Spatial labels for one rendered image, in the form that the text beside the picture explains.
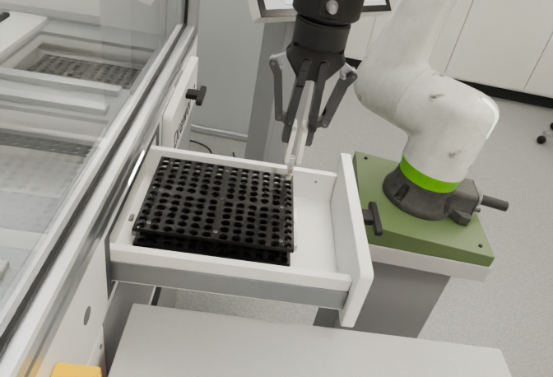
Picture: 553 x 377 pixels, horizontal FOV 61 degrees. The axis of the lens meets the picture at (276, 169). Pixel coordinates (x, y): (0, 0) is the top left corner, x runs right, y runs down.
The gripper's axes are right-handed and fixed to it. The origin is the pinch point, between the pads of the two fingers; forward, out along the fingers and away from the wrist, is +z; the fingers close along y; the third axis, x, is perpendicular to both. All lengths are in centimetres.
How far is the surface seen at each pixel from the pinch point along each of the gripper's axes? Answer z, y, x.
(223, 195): 7.1, -10.1, -6.9
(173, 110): 4.4, -21.6, 11.7
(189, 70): 4.3, -21.7, 29.9
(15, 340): -1.7, -24.3, -40.6
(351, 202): 4.3, 9.3, -7.9
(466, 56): 67, 145, 271
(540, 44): 48, 192, 267
